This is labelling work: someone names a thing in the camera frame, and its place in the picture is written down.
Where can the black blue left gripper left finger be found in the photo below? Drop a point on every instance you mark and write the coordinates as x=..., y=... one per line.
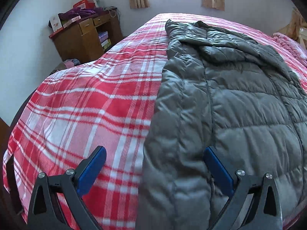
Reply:
x=45, y=211

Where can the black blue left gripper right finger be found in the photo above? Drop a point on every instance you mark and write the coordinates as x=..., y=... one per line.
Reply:
x=256, y=196

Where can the grey puffer down jacket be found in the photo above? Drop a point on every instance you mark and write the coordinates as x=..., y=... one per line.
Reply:
x=224, y=90

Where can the pile of clothes on floor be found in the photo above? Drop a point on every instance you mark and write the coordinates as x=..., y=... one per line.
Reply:
x=69, y=63

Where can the purple clothes on desk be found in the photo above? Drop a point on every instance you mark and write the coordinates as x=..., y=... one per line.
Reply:
x=83, y=13

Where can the red white plaid bedspread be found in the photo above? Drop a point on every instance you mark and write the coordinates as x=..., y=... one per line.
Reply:
x=110, y=103

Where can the pink pillow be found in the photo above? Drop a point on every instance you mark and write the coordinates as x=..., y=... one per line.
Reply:
x=290, y=45

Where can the brown wooden desk cabinet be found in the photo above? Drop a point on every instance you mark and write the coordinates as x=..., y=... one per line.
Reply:
x=80, y=40

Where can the yellow box in shelf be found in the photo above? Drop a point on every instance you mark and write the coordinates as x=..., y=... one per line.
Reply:
x=106, y=44

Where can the purple box in shelf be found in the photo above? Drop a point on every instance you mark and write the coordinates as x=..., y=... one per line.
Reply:
x=103, y=36

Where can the white carton box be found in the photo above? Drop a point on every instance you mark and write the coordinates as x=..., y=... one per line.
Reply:
x=55, y=22

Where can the side beige curtain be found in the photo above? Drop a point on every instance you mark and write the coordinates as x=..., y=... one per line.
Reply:
x=296, y=29

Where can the flat red white box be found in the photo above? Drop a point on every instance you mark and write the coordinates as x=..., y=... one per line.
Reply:
x=71, y=21

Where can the red gift box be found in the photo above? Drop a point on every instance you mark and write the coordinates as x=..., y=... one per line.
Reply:
x=85, y=4

